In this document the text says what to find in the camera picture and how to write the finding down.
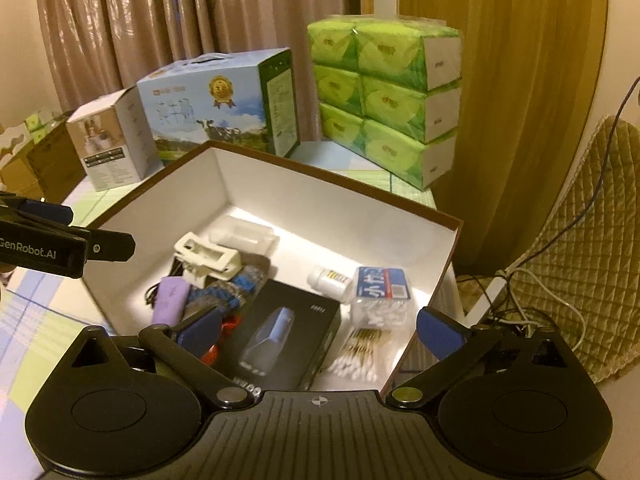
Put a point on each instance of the red snack packet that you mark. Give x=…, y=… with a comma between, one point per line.
x=229, y=326

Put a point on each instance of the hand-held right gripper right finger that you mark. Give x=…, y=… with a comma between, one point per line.
x=440, y=332

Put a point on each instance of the small white product box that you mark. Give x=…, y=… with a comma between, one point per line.
x=110, y=150

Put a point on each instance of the blue label swab container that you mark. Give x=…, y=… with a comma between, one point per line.
x=382, y=290

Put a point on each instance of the cotton swab bag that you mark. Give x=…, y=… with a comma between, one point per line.
x=365, y=355

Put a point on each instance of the clear plastic case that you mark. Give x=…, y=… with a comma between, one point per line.
x=245, y=235

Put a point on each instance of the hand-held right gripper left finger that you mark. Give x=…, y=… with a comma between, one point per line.
x=200, y=330

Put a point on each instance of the loose green tissue packs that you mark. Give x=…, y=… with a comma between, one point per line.
x=39, y=125

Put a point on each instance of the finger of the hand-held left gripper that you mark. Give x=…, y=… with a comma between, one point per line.
x=47, y=211
x=110, y=246

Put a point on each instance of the purple tube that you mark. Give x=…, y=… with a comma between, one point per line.
x=171, y=300

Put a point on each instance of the brown cardboard carton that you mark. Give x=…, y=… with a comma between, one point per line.
x=55, y=165

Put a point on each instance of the striped knitted pouch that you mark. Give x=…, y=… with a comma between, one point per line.
x=235, y=285

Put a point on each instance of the brown cardboard box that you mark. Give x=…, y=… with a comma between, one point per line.
x=310, y=200

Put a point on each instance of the stack of green tissue packs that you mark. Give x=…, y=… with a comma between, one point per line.
x=390, y=100

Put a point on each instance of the brown pleated curtain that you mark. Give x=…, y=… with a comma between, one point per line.
x=175, y=10

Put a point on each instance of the small white bottle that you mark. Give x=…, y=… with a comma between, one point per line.
x=325, y=282

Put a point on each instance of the black product box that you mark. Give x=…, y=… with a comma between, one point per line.
x=300, y=310

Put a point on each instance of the golden curtain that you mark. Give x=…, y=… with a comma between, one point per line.
x=500, y=85

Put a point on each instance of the beige cardboard carton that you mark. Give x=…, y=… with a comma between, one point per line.
x=12, y=150

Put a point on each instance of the cream plastic clip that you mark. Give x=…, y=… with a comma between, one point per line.
x=205, y=260

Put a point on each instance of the white power strip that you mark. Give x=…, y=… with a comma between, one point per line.
x=487, y=297

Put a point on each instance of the blue milk carton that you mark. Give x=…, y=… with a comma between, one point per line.
x=200, y=110

